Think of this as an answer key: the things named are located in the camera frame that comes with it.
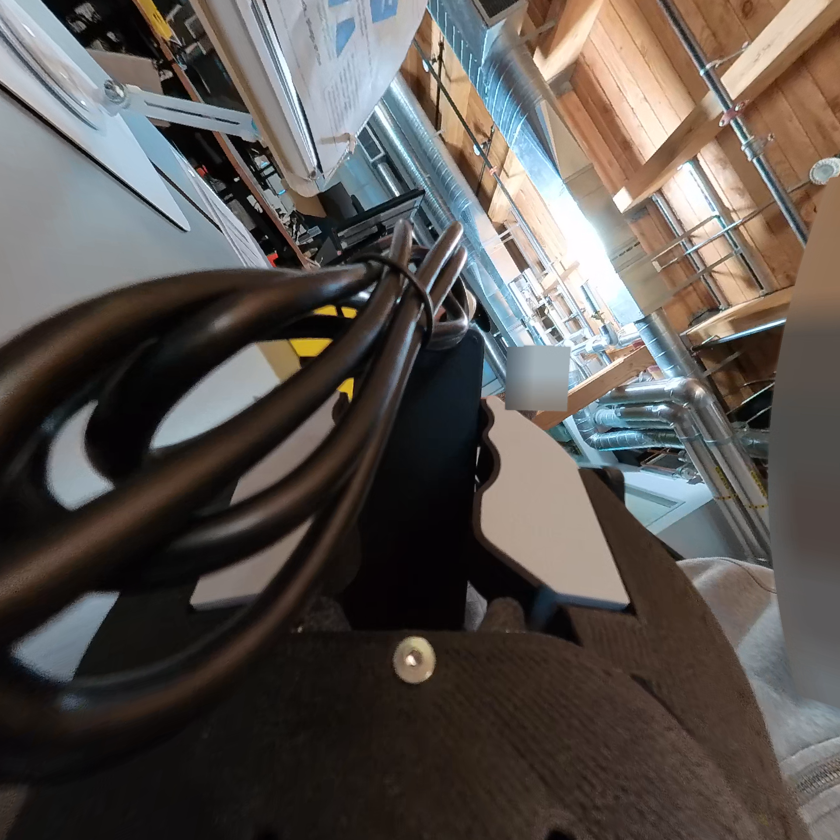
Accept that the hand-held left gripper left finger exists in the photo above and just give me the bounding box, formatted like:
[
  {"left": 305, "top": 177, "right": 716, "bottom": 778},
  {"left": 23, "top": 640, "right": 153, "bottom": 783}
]
[{"left": 190, "top": 420, "right": 358, "bottom": 608}]

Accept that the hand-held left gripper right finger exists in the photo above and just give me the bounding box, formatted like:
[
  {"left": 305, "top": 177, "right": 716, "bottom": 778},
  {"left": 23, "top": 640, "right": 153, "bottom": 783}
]
[{"left": 474, "top": 397, "right": 632, "bottom": 634}]

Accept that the silver spiral duct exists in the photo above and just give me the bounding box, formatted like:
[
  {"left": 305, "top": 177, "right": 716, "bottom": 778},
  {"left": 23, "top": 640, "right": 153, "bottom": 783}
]
[{"left": 374, "top": 79, "right": 532, "bottom": 336}]

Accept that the printed instruction sheet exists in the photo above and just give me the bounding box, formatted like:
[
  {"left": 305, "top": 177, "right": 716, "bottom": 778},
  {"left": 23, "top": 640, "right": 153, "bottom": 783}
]
[{"left": 249, "top": 0, "right": 427, "bottom": 178}]

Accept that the ceiling conduit pipe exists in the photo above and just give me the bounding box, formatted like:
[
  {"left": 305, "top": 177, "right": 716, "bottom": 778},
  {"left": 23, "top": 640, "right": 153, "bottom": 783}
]
[{"left": 656, "top": 0, "right": 811, "bottom": 247}]

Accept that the wooden storage shelf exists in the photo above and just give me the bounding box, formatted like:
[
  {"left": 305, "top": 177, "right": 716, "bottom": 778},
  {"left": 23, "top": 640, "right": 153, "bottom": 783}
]
[{"left": 85, "top": 0, "right": 316, "bottom": 270}]

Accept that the black cable tie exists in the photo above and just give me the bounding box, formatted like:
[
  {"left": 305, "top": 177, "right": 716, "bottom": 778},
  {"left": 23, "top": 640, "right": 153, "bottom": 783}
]
[{"left": 357, "top": 256, "right": 437, "bottom": 349}]

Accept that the large silver ventilation duct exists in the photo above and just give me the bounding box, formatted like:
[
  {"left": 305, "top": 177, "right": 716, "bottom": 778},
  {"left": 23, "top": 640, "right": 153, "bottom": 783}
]
[{"left": 453, "top": 0, "right": 578, "bottom": 191}]

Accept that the black cable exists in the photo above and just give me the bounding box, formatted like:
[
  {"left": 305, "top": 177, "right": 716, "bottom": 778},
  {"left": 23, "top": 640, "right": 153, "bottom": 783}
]
[{"left": 0, "top": 220, "right": 476, "bottom": 782}]

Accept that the cluster of silver pipes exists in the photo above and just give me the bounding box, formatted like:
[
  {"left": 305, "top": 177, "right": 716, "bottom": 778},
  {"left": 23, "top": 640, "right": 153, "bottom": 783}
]
[{"left": 571, "top": 311, "right": 772, "bottom": 565}]

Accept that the white monitor stand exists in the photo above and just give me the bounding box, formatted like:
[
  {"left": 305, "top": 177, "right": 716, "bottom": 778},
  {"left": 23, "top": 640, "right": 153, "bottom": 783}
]
[{"left": 0, "top": 0, "right": 263, "bottom": 232}]

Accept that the person's grey sweater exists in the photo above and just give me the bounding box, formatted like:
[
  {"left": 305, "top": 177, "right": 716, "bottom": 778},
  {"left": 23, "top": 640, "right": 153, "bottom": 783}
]
[{"left": 676, "top": 554, "right": 840, "bottom": 840}]

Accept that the yellow object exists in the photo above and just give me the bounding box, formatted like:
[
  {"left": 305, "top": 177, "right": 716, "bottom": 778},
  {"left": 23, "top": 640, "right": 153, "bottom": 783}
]
[{"left": 289, "top": 305, "right": 358, "bottom": 395}]

